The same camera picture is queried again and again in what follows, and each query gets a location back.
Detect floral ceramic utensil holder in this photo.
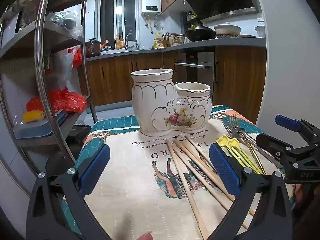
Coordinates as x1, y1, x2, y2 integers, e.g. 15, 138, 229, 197
131, 68, 212, 133

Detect built-in oven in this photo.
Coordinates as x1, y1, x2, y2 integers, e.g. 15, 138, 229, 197
175, 52, 215, 100

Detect chrome kitchen faucet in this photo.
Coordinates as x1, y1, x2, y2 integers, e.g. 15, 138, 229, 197
126, 33, 140, 50

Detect silver fork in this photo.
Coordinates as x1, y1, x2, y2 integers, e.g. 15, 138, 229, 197
229, 115, 284, 168

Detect yellow plastic chopstick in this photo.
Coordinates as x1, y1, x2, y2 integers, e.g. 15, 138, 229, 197
216, 134, 262, 174
229, 137, 266, 175

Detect steel shelf rack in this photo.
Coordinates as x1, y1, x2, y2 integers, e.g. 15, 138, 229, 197
0, 0, 98, 160

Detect clear plastic bag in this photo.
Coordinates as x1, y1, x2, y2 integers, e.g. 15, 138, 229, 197
47, 10, 83, 37

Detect kitchen window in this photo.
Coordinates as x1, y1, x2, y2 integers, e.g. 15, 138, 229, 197
99, 0, 139, 49

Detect crumpled red plastic bag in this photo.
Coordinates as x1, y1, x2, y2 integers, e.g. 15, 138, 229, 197
26, 86, 88, 114

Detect person's right hand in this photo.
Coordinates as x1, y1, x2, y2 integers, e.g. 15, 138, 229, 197
291, 184, 320, 220

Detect yellow cooking oil bottle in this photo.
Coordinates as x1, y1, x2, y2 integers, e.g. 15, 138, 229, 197
153, 32, 165, 48

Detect silver spoon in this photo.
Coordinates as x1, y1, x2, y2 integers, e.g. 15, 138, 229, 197
237, 128, 265, 150

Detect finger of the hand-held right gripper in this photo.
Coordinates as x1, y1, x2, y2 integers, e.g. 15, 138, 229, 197
275, 115, 320, 143
256, 133, 300, 167

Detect grey kitchen countertop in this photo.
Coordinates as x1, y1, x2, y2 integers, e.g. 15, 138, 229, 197
86, 37, 267, 62

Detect gold fork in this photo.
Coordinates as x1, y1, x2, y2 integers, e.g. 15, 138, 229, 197
223, 124, 265, 174

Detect white plastic bag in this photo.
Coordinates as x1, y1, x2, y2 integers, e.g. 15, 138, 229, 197
54, 47, 75, 93

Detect printed tablecloth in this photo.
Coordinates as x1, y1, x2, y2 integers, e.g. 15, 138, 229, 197
75, 105, 293, 240

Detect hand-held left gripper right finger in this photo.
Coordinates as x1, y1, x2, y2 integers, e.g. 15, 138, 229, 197
207, 143, 293, 240

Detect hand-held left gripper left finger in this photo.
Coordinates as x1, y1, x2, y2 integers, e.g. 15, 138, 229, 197
26, 144, 111, 240

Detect small yellow item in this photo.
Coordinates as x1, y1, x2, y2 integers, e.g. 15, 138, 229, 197
22, 110, 45, 123

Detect wooden chopstick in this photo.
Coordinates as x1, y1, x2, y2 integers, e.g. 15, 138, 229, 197
180, 140, 255, 217
171, 146, 250, 229
173, 139, 237, 202
186, 137, 218, 168
165, 141, 209, 240

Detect black wok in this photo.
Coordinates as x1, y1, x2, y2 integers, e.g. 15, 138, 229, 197
171, 24, 217, 42

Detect hanging red plastic bag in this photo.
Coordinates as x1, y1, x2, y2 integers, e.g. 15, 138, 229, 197
72, 47, 83, 69

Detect grey blue tray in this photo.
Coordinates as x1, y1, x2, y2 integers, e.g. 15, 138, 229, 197
12, 110, 68, 139

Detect wooden base cabinets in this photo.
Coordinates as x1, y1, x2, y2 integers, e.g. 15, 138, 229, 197
86, 46, 267, 125

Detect dark pressure cooker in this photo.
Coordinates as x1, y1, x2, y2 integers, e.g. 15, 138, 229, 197
85, 38, 102, 57

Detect white water heater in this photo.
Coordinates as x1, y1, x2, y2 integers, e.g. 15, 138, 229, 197
141, 0, 162, 15

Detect knife block with scissors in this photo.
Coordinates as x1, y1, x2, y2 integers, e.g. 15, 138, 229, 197
162, 32, 173, 47

